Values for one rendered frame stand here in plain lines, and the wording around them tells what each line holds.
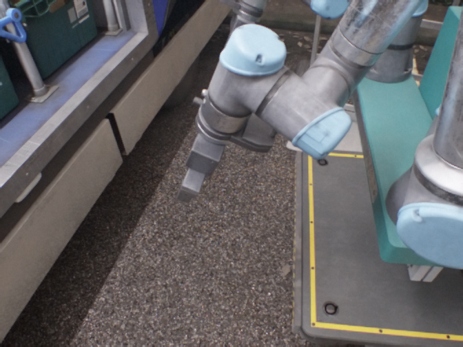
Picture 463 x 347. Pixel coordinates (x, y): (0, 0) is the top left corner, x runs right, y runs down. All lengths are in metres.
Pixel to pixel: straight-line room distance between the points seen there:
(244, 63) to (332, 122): 0.13
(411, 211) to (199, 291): 1.03
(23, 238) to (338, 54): 0.88
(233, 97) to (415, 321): 0.78
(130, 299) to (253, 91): 1.08
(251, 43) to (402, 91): 0.62
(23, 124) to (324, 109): 0.87
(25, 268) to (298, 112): 0.87
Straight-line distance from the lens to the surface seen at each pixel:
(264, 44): 0.46
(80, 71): 1.30
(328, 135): 0.45
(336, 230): 1.14
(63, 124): 1.08
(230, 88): 0.47
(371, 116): 0.89
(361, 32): 0.51
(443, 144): 0.42
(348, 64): 0.53
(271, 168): 1.73
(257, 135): 0.55
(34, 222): 1.08
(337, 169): 1.31
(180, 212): 1.57
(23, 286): 1.13
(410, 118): 0.92
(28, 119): 1.14
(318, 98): 0.46
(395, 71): 1.02
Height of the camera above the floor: 1.23
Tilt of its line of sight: 46 degrees down
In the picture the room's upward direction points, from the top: 2 degrees counter-clockwise
